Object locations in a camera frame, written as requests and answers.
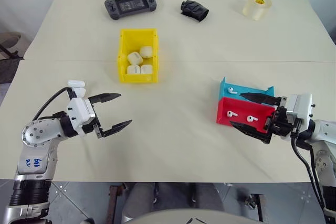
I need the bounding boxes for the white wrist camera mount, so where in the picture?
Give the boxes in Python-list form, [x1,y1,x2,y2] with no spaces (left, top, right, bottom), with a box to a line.
[66,97,96,137]
[285,93,315,128]

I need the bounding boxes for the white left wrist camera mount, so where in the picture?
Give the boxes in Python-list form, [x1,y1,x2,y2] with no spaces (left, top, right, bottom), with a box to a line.
[66,97,96,137]

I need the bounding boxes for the black plastic cylindrical part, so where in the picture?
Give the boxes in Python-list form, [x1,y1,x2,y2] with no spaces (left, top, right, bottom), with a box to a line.
[180,0,210,22]

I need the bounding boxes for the translucent tape roll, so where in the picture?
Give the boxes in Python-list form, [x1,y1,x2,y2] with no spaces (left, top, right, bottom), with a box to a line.
[242,0,272,21]

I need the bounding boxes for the yellow plastic bin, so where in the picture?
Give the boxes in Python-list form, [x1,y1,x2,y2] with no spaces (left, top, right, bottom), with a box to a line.
[117,27,160,84]

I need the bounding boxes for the rusty metal table leg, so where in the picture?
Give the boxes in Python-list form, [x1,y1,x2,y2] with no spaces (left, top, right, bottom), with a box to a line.
[244,193,266,222]
[108,183,128,224]

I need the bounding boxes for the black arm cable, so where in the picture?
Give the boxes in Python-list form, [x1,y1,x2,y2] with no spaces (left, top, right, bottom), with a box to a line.
[31,86,72,122]
[289,120,329,224]

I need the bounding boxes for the dark grey rounded shape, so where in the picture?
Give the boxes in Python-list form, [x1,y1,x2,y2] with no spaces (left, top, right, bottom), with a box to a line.
[124,182,160,212]

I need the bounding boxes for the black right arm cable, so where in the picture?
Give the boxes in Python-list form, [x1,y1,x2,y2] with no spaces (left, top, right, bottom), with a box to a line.
[289,120,329,224]

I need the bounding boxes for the red plastic tray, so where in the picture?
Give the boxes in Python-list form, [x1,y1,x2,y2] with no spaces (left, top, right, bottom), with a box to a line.
[216,96,278,133]

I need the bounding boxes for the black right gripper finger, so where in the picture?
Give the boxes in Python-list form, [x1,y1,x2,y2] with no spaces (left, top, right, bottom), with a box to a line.
[239,92,281,105]
[229,120,271,145]

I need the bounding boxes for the black handheld game controller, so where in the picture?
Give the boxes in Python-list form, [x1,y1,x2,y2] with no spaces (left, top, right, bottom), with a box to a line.
[104,0,158,21]

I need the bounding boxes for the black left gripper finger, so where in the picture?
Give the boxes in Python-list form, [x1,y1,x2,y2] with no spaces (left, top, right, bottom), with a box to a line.
[87,93,122,104]
[100,119,133,138]

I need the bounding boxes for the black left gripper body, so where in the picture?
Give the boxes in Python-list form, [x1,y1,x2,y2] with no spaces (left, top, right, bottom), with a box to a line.
[81,97,106,139]

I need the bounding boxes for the chair with beige seat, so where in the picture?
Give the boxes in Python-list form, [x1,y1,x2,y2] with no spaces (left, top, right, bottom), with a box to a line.
[0,31,28,84]

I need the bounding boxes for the blue plastic tray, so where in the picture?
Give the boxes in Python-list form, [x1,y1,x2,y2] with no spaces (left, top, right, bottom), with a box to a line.
[218,77,275,103]

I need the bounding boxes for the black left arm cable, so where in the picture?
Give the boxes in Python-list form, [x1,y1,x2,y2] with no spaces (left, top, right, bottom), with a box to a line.
[31,86,72,122]

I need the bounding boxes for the closed white charging case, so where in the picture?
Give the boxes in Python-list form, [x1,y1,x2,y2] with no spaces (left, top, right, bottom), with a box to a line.
[139,46,154,58]
[140,63,154,75]
[127,51,143,65]
[127,64,141,76]

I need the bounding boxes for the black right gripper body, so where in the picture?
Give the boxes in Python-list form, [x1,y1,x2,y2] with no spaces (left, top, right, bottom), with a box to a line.
[263,96,298,144]

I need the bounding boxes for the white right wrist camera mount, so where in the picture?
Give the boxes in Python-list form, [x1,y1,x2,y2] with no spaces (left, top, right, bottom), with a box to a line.
[285,93,315,128]

